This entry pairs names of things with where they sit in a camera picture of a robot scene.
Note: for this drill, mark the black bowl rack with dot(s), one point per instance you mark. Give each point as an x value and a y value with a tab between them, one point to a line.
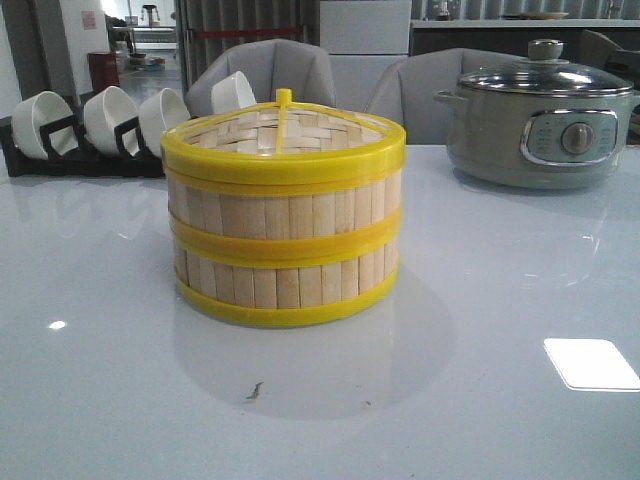
71	154

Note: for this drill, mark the red bin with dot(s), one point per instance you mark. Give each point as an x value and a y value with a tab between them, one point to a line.
103	70

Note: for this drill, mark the grey chair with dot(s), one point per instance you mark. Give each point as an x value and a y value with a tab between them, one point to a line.
269	65
405	91

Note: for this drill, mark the glass pot lid with knob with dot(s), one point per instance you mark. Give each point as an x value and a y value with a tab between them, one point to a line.
544	72

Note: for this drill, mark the grey chair left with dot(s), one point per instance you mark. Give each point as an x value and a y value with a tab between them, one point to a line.
269	65

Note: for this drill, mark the bamboo steamer basket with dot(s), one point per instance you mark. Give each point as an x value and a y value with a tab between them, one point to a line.
288	231
286	297

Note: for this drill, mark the grey chair right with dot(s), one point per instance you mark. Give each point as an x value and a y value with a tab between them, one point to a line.
405	91

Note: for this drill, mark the white cabinet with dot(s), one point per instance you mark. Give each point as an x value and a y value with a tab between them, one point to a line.
362	39

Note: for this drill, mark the bamboo steamer lid yellow rim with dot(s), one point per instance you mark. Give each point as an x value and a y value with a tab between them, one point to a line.
283	147

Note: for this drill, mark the grey-green electric cooking pot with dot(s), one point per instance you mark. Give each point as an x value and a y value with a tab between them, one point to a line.
537	141

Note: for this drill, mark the white bowl far left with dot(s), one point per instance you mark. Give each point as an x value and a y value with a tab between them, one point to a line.
30	115

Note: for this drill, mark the white bowl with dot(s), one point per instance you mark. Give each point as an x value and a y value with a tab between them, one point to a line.
30	115
231	94
102	113
158	113

